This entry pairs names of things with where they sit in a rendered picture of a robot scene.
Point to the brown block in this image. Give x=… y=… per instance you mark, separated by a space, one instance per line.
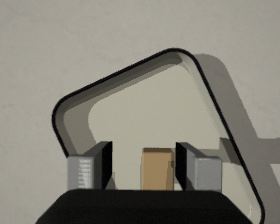
x=157 y=169

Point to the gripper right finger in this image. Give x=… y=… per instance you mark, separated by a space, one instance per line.
x=196 y=171

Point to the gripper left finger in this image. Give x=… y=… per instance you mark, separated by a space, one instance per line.
x=91 y=170

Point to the white tray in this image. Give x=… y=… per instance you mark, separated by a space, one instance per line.
x=154 y=103

